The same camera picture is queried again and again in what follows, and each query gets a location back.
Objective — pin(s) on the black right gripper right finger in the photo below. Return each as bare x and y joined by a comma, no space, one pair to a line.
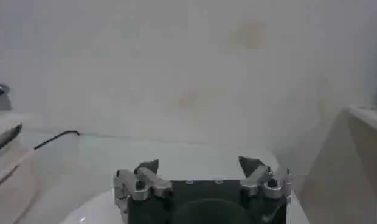
258,179

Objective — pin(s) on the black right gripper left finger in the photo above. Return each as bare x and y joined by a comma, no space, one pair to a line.
146,182

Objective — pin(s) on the white round plate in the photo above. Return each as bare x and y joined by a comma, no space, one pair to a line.
94,210

